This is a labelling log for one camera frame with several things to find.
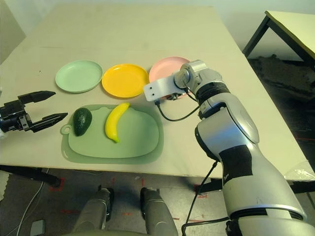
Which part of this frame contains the clear plastic bag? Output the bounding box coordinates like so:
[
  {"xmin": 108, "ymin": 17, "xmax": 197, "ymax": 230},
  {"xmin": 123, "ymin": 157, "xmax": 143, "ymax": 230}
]
[{"xmin": 284, "ymin": 161, "xmax": 310, "ymax": 182}]

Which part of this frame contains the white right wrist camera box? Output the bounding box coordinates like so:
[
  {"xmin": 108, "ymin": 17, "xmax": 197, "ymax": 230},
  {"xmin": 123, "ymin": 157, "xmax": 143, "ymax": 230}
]
[{"xmin": 143, "ymin": 73, "xmax": 184, "ymax": 102}]

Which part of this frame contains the white corrugated sheet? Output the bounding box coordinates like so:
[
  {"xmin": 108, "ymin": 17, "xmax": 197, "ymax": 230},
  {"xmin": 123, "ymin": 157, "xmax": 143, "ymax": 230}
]
[{"xmin": 0, "ymin": 171, "xmax": 9, "ymax": 205}]

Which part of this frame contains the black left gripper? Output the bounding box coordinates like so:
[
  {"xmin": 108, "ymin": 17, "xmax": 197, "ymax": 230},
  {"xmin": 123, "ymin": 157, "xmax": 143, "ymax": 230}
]
[{"xmin": 0, "ymin": 90, "xmax": 68, "ymax": 133}]

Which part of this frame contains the green cutting board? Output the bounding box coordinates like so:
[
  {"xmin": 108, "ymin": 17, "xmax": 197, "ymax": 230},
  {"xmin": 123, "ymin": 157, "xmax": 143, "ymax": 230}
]
[{"xmin": 61, "ymin": 104, "xmax": 165, "ymax": 165}]

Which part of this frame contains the pink plate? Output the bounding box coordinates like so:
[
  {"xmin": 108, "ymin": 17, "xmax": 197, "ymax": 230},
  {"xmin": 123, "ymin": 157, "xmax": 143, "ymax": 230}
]
[{"xmin": 149, "ymin": 57, "xmax": 192, "ymax": 99}]

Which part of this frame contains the grey robot torso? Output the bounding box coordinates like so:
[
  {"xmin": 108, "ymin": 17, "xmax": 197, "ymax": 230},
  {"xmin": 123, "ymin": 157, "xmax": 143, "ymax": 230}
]
[{"xmin": 63, "ymin": 229, "xmax": 151, "ymax": 236}]

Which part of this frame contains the grey robot leg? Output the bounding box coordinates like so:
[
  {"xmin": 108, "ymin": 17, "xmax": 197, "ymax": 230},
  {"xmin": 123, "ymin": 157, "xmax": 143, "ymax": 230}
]
[
  {"xmin": 71, "ymin": 188, "xmax": 114, "ymax": 236},
  {"xmin": 140, "ymin": 187, "xmax": 179, "ymax": 236}
]

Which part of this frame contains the grey robot right leg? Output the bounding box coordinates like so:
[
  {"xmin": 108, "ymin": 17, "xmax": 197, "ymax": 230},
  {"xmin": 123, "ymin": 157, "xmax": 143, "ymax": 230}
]
[{"xmin": 140, "ymin": 187, "xmax": 179, "ymax": 236}]

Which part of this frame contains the grey robot left leg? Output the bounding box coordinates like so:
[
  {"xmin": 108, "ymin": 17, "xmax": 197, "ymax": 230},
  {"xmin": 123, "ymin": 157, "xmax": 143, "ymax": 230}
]
[{"xmin": 71, "ymin": 188, "xmax": 114, "ymax": 236}]

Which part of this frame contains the mint green plate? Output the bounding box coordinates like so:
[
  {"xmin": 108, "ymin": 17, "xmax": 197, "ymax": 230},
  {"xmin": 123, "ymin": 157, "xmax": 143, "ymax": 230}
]
[{"xmin": 55, "ymin": 59, "xmax": 103, "ymax": 94}]

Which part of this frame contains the yellow plate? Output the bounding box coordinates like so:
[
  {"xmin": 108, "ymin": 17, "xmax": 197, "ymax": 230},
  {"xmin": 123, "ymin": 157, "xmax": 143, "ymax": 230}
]
[{"xmin": 101, "ymin": 63, "xmax": 150, "ymax": 99}]

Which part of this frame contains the yellow toy banana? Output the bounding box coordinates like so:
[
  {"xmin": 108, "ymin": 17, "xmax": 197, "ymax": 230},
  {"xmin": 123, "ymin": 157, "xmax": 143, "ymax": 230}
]
[{"xmin": 105, "ymin": 102, "xmax": 130, "ymax": 144}]

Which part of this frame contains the black-legged side table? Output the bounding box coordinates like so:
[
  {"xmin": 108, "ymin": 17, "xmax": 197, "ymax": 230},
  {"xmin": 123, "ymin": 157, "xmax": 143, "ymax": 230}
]
[{"xmin": 242, "ymin": 9, "xmax": 315, "ymax": 67}]

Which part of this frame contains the dark green toy avocado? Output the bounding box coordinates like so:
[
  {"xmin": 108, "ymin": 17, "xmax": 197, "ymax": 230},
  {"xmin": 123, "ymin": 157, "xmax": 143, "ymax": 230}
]
[{"xmin": 73, "ymin": 107, "xmax": 93, "ymax": 137}]

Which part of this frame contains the white floor cable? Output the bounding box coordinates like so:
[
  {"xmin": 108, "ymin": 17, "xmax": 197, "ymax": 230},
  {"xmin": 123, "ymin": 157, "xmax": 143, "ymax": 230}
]
[{"xmin": 17, "ymin": 181, "xmax": 45, "ymax": 236}]

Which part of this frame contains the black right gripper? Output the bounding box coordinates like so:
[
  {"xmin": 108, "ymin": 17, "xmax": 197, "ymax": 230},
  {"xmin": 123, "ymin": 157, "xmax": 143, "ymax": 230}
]
[{"xmin": 163, "ymin": 92, "xmax": 188, "ymax": 101}]

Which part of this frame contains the small grey floor box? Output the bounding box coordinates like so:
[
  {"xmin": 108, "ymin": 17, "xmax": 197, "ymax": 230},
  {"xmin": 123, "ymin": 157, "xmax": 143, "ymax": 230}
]
[{"xmin": 31, "ymin": 220, "xmax": 46, "ymax": 234}]

